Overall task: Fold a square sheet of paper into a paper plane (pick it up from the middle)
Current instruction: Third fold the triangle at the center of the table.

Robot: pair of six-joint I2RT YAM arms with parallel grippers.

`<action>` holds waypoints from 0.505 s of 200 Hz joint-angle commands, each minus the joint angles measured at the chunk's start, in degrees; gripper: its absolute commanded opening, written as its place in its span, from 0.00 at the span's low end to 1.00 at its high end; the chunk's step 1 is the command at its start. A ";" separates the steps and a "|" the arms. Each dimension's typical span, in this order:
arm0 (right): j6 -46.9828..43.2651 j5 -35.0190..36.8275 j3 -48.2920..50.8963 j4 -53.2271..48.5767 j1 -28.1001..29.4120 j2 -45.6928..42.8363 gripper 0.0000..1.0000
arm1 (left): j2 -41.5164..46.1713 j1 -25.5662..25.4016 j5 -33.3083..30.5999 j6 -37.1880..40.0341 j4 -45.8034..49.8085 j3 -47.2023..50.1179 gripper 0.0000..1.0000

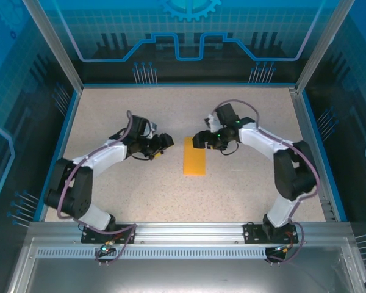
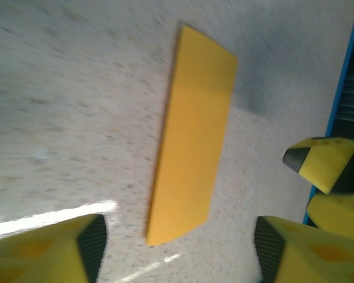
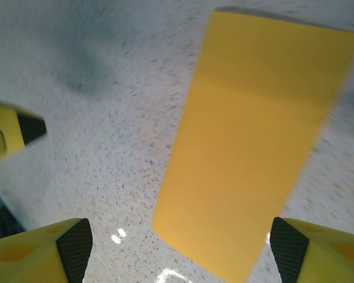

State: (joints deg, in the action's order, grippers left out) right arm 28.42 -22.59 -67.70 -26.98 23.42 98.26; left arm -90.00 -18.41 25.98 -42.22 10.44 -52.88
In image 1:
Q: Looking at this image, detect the yellow paper sheet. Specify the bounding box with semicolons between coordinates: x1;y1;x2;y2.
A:
182;136;208;177

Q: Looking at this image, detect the blue table border strip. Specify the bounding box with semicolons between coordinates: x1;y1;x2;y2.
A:
301;90;348;222
38;90;82;223

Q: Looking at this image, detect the blue printed back panel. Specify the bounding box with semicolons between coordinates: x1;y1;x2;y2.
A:
38;0;333;85

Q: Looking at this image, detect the grey metal tray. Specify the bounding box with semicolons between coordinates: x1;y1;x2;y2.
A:
5;237;366;293

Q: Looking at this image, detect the blue printed side panel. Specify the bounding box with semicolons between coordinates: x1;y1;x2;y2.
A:
301;0;366;275
0;0;80;293

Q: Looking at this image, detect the aluminium mounting rail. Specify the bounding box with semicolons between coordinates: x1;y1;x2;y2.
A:
27;222;353;245

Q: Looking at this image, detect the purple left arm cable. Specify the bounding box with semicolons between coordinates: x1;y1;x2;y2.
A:
56;110;138;266

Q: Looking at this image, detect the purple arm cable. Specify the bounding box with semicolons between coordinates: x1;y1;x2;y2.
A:
215;99;321;267
56;110;138;266

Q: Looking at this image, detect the aluminium side rail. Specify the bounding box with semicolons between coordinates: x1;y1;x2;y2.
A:
288;87;339;223

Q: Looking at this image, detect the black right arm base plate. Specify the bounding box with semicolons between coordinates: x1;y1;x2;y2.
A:
243;222;300;244

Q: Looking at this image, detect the slotted aluminium cable duct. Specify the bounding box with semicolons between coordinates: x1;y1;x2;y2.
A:
36;247;335;260

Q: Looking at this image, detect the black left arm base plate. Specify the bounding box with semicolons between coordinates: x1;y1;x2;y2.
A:
81;222;137;244

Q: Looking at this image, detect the aluminium frame post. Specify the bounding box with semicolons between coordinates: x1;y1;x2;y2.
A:
295;0;352;93
21;0;84;92

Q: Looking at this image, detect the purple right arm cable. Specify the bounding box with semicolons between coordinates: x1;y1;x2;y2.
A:
215;99;321;267

